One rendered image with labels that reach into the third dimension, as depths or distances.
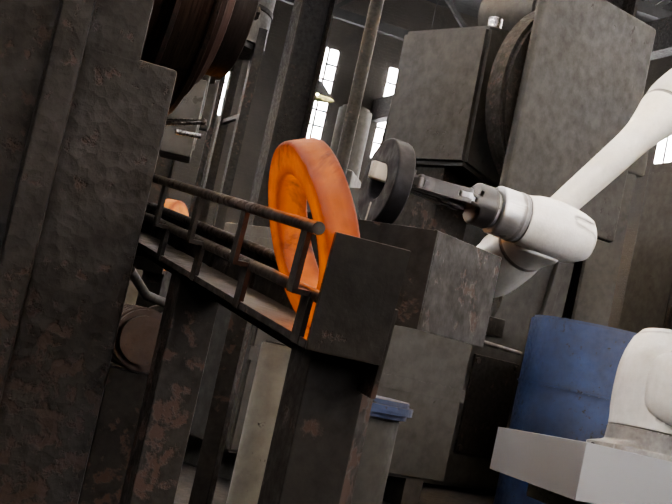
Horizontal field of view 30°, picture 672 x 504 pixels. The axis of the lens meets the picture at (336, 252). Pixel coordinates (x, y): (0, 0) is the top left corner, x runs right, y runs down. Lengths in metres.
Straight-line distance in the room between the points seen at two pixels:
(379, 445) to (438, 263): 1.77
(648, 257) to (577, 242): 5.13
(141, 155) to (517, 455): 1.24
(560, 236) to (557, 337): 3.28
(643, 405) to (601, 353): 2.78
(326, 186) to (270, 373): 1.87
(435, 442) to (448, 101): 1.80
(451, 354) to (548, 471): 2.36
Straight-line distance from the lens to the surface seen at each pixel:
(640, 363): 2.69
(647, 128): 2.52
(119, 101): 1.78
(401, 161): 2.06
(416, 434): 4.84
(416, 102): 6.11
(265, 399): 2.97
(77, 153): 1.76
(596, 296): 9.64
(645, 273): 7.36
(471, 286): 1.80
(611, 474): 2.50
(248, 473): 2.98
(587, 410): 5.44
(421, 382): 4.81
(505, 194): 2.19
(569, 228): 2.23
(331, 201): 1.11
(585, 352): 5.44
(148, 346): 2.50
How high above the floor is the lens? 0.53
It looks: 4 degrees up
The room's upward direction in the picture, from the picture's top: 12 degrees clockwise
